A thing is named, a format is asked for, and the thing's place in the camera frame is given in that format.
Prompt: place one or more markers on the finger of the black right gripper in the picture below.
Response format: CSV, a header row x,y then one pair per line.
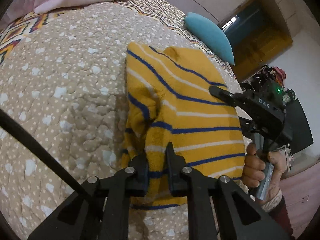
x,y
223,95

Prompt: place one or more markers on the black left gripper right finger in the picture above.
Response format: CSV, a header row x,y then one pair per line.
x,y
218,208

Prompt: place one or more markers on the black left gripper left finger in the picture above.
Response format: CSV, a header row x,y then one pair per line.
x,y
106,214

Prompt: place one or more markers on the yellow striped knit sweater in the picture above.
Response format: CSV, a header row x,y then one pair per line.
x,y
170,102

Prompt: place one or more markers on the maroon sleeve right forearm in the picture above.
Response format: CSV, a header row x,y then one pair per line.
x,y
276,208

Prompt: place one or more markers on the person's right hand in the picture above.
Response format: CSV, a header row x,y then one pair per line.
x,y
253,174

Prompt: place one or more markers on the teal pillow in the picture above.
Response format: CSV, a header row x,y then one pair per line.
x,y
211,35

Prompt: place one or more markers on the brown wooden door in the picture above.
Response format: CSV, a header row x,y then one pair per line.
x,y
257,32

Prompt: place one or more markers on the beige dotted quilted bedspread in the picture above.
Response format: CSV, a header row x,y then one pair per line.
x,y
65,85

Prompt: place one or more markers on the geometric patterned bed sheet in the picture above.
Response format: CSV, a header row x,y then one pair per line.
x,y
159,10

